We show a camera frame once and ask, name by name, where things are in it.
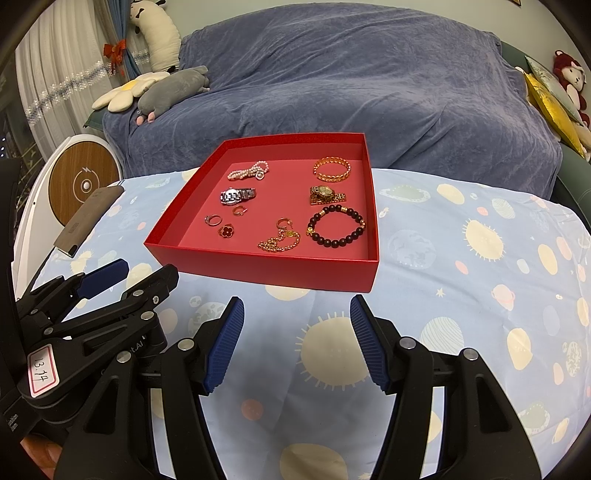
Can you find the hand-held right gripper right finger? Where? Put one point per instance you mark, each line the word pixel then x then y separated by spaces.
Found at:
pixel 369 341

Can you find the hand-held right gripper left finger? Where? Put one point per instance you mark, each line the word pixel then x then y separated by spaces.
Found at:
pixel 226 341

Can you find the white sheer curtain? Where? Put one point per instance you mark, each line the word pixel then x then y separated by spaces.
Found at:
pixel 60 69

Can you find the flower shaped cushion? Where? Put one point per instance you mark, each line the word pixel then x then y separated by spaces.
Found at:
pixel 115 94

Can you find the blue curtain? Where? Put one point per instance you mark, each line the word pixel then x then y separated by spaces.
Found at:
pixel 121 23

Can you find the gold bangle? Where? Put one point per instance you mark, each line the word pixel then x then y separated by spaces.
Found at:
pixel 323 177

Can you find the white machine with wooden disc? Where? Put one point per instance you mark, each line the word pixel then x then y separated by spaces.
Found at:
pixel 69 184

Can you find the blue covered sofa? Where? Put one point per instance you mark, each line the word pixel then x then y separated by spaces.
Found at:
pixel 346 83

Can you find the gold watch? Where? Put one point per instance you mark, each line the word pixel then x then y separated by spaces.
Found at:
pixel 323 191

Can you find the yellow pillow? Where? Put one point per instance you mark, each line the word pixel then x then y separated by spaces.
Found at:
pixel 549 106

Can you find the red monkey plush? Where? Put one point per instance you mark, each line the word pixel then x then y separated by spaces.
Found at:
pixel 572 74

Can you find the white cow plush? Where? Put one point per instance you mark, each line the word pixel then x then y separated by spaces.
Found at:
pixel 159 41

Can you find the person's left hand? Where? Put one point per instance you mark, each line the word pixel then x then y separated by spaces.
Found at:
pixel 44 457

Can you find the red bow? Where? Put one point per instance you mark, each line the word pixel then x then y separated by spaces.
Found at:
pixel 113 48

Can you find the red shallow box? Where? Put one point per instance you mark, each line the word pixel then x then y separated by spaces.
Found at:
pixel 286 196

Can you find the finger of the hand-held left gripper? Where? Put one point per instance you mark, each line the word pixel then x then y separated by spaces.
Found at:
pixel 104 277
pixel 152 286

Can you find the planet print tablecloth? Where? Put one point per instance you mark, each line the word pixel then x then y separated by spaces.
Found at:
pixel 461 277

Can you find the silver watch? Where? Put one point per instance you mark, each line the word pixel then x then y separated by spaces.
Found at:
pixel 231 196

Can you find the grey plush animal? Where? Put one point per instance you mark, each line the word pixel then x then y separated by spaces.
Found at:
pixel 171 87

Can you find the brown flat rectangular case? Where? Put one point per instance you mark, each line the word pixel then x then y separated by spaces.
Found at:
pixel 87 217

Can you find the grey white pillow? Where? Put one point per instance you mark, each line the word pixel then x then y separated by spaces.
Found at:
pixel 549 83

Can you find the dark glass window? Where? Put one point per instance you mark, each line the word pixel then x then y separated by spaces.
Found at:
pixel 9 134

